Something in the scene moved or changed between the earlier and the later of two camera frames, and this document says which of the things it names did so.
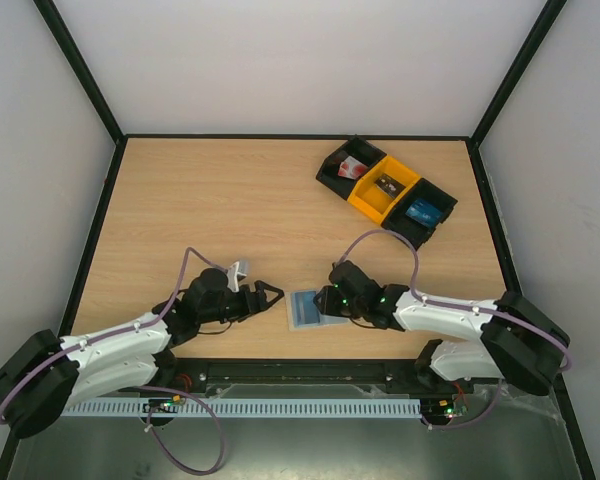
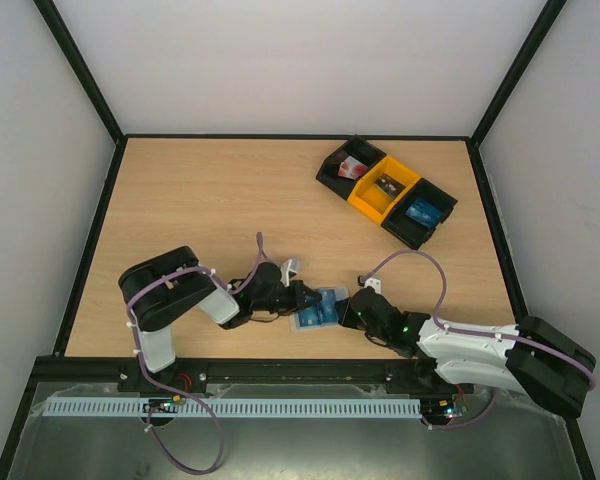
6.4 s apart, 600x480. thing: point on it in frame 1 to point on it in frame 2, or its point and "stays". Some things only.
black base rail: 402,373 stays
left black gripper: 248,307 to 297,301
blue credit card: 425,213 stays
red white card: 351,168 stays
